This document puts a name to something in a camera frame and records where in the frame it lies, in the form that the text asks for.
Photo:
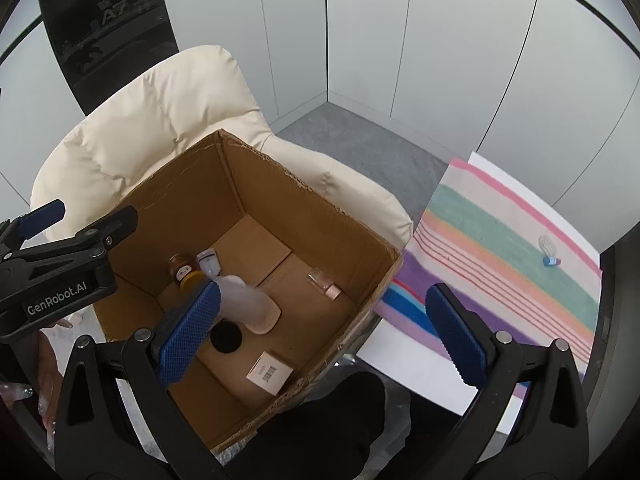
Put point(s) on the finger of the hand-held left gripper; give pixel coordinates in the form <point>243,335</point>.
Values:
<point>42,216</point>
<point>112,227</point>

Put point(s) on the black trousered legs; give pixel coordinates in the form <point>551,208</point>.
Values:
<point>320,425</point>

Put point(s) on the clear vial pink cap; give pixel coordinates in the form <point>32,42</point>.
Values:
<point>325,284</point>

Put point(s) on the person's left hand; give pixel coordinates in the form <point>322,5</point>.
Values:
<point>47,385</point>

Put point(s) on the orange jar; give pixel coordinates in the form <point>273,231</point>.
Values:
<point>181,269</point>

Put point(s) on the frosted plastic bottle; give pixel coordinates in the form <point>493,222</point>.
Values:
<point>245,301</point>

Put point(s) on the cream puffy armchair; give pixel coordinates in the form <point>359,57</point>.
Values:
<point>150,110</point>

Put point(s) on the striped pastel cloth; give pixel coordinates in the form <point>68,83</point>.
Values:
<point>475,220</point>

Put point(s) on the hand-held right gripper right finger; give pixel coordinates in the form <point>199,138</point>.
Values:
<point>455,335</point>

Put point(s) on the small blue pink capsule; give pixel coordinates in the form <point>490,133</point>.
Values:
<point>551,261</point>

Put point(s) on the black glass panel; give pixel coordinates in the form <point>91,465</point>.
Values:
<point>105,30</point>

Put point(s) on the white table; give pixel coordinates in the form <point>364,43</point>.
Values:
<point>400,360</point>

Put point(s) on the brown cardboard box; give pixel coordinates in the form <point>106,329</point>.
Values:
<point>280,210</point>

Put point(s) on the small white barcode box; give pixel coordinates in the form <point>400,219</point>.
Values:
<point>270,373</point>

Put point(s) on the black round compact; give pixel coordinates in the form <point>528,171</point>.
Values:
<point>226,338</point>

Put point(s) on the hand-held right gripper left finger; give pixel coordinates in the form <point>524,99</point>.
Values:
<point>192,332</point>

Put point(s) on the white round jar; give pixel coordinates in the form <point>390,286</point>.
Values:
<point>207,261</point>

